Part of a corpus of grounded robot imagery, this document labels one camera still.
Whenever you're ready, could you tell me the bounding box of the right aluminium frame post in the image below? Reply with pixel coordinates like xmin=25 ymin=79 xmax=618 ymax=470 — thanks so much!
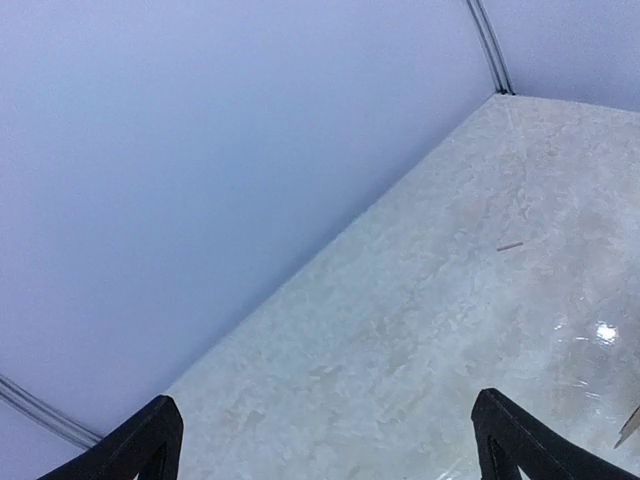
xmin=465 ymin=0 xmax=516 ymax=96

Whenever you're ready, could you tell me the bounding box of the aluminium frame post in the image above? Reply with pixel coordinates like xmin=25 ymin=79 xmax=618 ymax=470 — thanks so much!
xmin=465 ymin=0 xmax=516 ymax=96
xmin=1 ymin=375 xmax=104 ymax=450

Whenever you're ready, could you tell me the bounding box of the thin stick near back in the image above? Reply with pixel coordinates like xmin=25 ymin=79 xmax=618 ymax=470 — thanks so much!
xmin=496 ymin=242 xmax=524 ymax=252

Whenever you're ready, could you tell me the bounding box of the brown cardboard box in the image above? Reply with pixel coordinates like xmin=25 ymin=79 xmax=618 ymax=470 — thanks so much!
xmin=614 ymin=405 xmax=640 ymax=449

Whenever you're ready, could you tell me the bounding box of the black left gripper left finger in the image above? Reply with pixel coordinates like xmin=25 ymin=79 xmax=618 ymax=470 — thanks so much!
xmin=43 ymin=395 xmax=184 ymax=480

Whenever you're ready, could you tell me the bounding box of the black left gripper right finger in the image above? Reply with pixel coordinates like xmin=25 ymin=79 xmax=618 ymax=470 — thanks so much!
xmin=471 ymin=388 xmax=636 ymax=480

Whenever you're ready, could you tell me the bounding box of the left aluminium frame post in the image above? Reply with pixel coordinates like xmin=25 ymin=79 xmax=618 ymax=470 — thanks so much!
xmin=1 ymin=375 xmax=104 ymax=450

